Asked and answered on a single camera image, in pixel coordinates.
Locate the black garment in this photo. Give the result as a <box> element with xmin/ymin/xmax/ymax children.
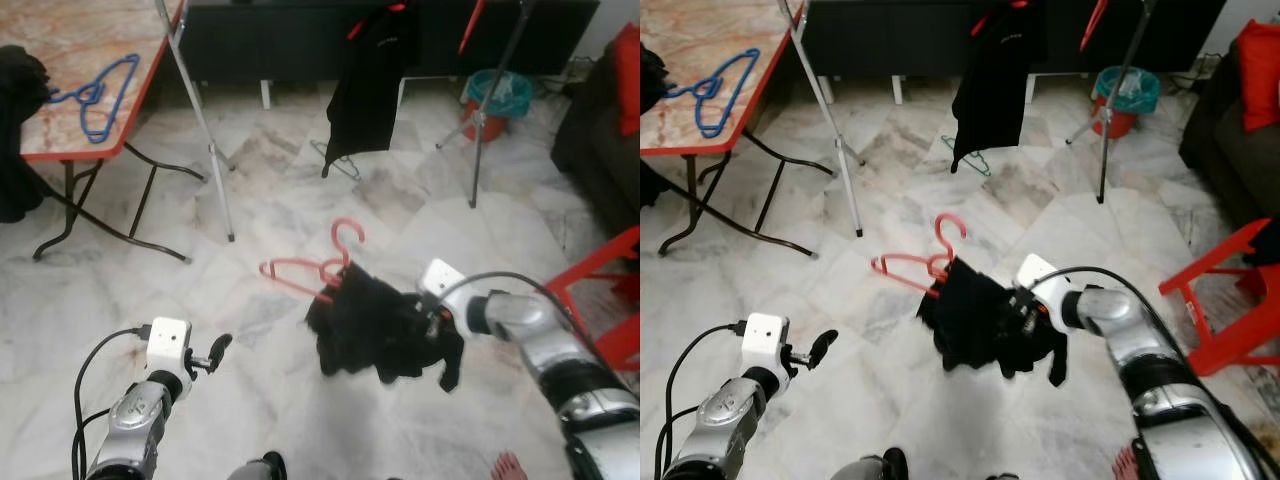
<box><xmin>917</xmin><ymin>257</ymin><xmax>1069</xmax><ymax>388</ymax></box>
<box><xmin>305</xmin><ymin>262</ymin><xmax>466</xmax><ymax>393</ymax></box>

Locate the red plastic hanger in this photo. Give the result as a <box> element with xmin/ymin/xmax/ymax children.
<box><xmin>258</xmin><ymin>217</ymin><xmax>366</xmax><ymax>304</ymax></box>
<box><xmin>968</xmin><ymin>0</ymin><xmax>1031</xmax><ymax>38</ymax></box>
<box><xmin>870</xmin><ymin>213</ymin><xmax>969</xmax><ymax>299</ymax></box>
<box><xmin>458</xmin><ymin>0</ymin><xmax>486</xmax><ymax>56</ymax></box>
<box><xmin>1078</xmin><ymin>0</ymin><xmax>1109</xmax><ymax>53</ymax></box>
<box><xmin>347</xmin><ymin>2</ymin><xmax>411</xmax><ymax>41</ymax></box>

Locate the black shirt with green logo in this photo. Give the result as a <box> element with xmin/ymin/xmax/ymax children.
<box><xmin>640</xmin><ymin>45</ymin><xmax>671</xmax><ymax>206</ymax></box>
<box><xmin>0</xmin><ymin>45</ymin><xmax>51</xmax><ymax>223</ymax></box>

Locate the green plastic hanger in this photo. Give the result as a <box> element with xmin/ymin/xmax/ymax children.
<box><xmin>940</xmin><ymin>135</ymin><xmax>993</xmax><ymax>178</ymax></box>
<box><xmin>310</xmin><ymin>140</ymin><xmax>361</xmax><ymax>181</ymax></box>

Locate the blue plastic hanger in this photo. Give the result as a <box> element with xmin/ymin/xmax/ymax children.
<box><xmin>665</xmin><ymin>47</ymin><xmax>761</xmax><ymax>139</ymax></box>
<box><xmin>45</xmin><ymin>53</ymin><xmax>141</xmax><ymax>144</ymax></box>

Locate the grey black robot foot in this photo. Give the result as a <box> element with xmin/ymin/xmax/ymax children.
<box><xmin>228</xmin><ymin>452</ymin><xmax>288</xmax><ymax>480</ymax></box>
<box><xmin>832</xmin><ymin>447</ymin><xmax>909</xmax><ymax>480</ymax></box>

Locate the red plastic stool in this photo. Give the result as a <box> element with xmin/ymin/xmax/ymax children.
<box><xmin>1158</xmin><ymin>218</ymin><xmax>1280</xmax><ymax>379</ymax></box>
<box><xmin>545</xmin><ymin>225</ymin><xmax>641</xmax><ymax>373</ymax></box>

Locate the dark grey fabric sofa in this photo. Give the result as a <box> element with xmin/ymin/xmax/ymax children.
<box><xmin>1178</xmin><ymin>50</ymin><xmax>1280</xmax><ymax>231</ymax></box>
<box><xmin>550</xmin><ymin>50</ymin><xmax>641</xmax><ymax>241</ymax></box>

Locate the red bucket with teal bag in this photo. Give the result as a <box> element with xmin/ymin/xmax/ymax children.
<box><xmin>1090</xmin><ymin>65</ymin><xmax>1161</xmax><ymax>139</ymax></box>
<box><xmin>460</xmin><ymin>68</ymin><xmax>534</xmax><ymax>143</ymax></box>

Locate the red cushion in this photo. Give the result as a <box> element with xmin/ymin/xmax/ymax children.
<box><xmin>612</xmin><ymin>22</ymin><xmax>641</xmax><ymax>136</ymax></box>
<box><xmin>1237</xmin><ymin>20</ymin><xmax>1280</xmax><ymax>133</ymax></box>

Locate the black TV console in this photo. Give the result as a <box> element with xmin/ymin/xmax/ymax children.
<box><xmin>805</xmin><ymin>0</ymin><xmax>1226</xmax><ymax>76</ymax></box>
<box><xmin>180</xmin><ymin>0</ymin><xmax>601</xmax><ymax>86</ymax></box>

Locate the marble top folding table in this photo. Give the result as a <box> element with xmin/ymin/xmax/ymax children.
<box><xmin>640</xmin><ymin>0</ymin><xmax>816</xmax><ymax>259</ymax></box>
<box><xmin>0</xmin><ymin>0</ymin><xmax>191</xmax><ymax>263</ymax></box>

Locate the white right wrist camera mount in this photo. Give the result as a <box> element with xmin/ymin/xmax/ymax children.
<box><xmin>417</xmin><ymin>258</ymin><xmax>469</xmax><ymax>321</ymax></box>
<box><xmin>1015</xmin><ymin>253</ymin><xmax>1071</xmax><ymax>319</ymax></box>

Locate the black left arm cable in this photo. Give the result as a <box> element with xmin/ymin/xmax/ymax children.
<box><xmin>72</xmin><ymin>325</ymin><xmax>151</xmax><ymax>480</ymax></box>
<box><xmin>655</xmin><ymin>320</ymin><xmax>746</xmax><ymax>480</ymax></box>

